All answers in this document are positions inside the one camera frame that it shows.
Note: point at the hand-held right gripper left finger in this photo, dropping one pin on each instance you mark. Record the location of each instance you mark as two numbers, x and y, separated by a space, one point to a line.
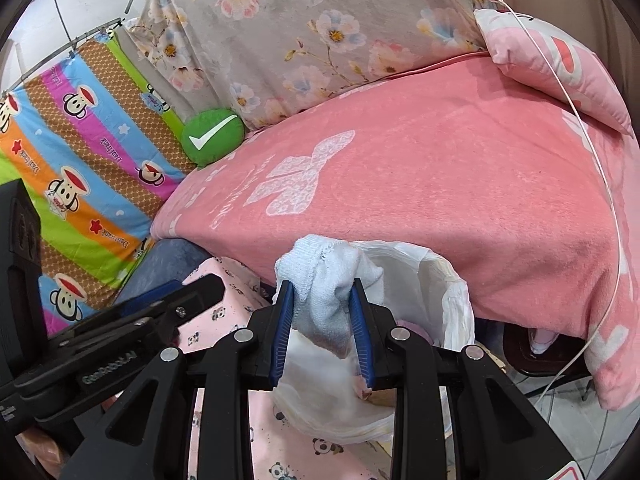
282 332

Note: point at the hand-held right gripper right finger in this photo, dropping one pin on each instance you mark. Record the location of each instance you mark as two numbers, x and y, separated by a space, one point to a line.
360 332

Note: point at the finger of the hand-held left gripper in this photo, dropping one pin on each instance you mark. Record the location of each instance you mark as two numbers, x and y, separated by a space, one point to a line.
195 292
100 367

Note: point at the white sock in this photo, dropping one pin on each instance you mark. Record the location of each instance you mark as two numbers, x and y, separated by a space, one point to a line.
325 280

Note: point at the white plastic bag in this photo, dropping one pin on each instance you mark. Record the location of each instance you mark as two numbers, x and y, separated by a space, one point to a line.
440 300

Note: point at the blue-grey cushion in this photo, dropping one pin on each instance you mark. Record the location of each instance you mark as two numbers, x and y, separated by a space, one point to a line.
165 260

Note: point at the pink panda print sheet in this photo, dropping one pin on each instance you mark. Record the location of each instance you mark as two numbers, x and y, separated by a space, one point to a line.
270 457

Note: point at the colourful monkey print blanket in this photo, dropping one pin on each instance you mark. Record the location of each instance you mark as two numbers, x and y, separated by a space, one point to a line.
90 160

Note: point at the green check-mark cushion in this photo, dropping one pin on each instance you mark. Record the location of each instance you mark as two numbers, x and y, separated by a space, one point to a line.
225 149

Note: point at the pink blanket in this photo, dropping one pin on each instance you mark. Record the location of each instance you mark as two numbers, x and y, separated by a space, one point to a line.
425 185

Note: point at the dark brown stool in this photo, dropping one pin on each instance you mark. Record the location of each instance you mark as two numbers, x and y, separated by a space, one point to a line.
520 355

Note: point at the grey floral sheet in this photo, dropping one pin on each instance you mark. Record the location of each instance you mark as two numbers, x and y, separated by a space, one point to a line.
300 35

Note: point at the pink pillow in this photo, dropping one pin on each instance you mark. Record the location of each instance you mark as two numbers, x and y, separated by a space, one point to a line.
550 55

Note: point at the metal rail frame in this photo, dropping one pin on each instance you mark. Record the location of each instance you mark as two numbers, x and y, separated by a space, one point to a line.
65 51

